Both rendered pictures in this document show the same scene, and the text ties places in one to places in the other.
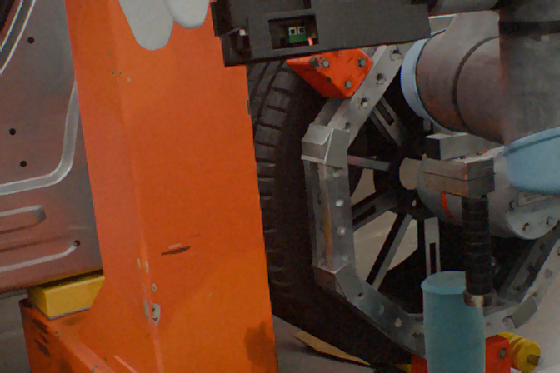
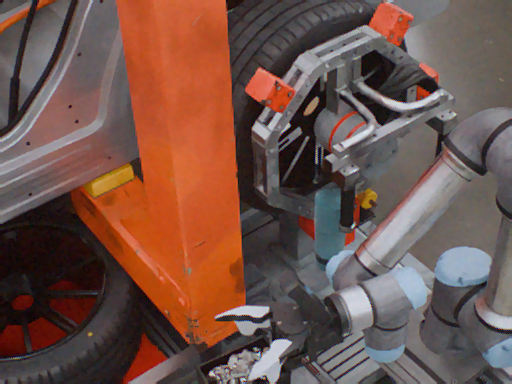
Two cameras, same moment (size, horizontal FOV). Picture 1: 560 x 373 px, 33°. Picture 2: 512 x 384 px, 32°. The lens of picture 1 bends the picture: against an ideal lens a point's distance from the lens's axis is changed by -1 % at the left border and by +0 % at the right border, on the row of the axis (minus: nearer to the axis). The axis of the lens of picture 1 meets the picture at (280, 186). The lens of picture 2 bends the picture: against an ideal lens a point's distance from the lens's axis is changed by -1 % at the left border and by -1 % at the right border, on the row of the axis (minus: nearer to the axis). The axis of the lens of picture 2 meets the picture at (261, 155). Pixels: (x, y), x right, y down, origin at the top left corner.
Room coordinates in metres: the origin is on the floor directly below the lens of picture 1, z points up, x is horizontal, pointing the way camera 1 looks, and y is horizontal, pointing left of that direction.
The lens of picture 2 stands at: (-0.38, 0.14, 2.42)
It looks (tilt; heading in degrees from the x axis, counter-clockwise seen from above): 41 degrees down; 354
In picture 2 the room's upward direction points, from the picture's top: 2 degrees counter-clockwise
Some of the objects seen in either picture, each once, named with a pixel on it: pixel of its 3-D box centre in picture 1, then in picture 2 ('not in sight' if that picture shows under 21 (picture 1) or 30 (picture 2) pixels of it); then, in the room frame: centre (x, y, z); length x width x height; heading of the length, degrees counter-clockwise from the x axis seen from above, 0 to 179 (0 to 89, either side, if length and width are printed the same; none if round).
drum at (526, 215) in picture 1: (488, 187); (355, 139); (1.45, -0.32, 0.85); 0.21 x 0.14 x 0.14; 29
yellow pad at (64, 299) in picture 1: (72, 286); (102, 170); (1.61, 0.38, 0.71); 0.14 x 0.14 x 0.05; 29
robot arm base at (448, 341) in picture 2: not in sight; (455, 316); (0.80, -0.40, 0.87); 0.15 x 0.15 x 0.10
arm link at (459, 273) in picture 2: not in sight; (464, 283); (0.80, -0.41, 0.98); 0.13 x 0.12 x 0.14; 16
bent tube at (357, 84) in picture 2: not in sight; (399, 80); (1.46, -0.43, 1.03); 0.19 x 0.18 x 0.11; 29
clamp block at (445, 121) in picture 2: not in sight; (438, 116); (1.42, -0.54, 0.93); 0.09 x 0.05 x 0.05; 29
